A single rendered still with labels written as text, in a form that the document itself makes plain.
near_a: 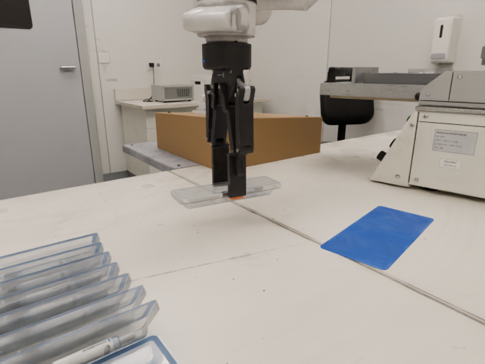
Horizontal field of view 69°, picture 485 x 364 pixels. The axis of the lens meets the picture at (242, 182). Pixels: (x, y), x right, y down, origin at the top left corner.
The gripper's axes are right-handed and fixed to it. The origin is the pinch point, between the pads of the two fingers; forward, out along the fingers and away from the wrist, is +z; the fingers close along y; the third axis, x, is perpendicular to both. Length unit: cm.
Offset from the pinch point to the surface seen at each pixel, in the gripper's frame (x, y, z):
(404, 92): -46.2, 3.8, -11.9
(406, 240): -20.6, -19.8, 8.7
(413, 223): -27.2, -15.9, 8.7
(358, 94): -42.3, 13.9, -11.1
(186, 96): -81, 249, 1
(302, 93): -180, 215, 0
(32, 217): 30.2, 17.7, 8.6
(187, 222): 6.6, 2.9, 8.7
